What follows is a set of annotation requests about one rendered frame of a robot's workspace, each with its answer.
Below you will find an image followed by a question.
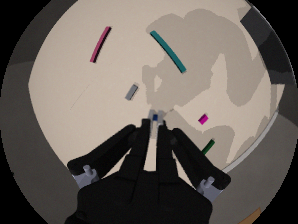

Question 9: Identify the pink rod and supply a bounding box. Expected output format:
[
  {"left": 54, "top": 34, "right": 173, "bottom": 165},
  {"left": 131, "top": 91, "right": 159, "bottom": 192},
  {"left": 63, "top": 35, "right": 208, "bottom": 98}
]
[{"left": 90, "top": 26, "right": 112, "bottom": 63}]

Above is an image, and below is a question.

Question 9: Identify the grey rod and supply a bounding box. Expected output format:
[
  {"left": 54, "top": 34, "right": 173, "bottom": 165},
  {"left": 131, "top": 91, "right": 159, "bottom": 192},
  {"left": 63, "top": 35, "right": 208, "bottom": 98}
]
[{"left": 125, "top": 84, "right": 138, "bottom": 101}]

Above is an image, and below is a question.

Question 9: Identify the dark green rod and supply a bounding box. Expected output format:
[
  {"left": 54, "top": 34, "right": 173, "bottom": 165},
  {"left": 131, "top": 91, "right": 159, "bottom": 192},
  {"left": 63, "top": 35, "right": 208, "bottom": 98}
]
[{"left": 201, "top": 139, "right": 215, "bottom": 155}]

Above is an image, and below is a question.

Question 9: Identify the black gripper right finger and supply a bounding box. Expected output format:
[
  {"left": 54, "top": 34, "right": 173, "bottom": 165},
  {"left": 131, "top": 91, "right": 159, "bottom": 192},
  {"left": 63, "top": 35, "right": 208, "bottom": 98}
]
[{"left": 156, "top": 110, "right": 231, "bottom": 211}]

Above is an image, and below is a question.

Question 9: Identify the turquoise rod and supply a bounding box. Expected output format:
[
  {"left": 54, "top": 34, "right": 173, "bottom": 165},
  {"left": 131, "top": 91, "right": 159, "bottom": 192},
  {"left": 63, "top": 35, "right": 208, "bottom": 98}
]
[{"left": 150, "top": 30, "right": 186, "bottom": 73}]

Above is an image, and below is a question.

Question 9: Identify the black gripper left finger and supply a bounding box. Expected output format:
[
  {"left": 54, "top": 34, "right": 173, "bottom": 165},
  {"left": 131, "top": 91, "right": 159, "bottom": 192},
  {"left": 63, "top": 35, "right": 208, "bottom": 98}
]
[{"left": 67, "top": 109, "right": 154, "bottom": 206}]

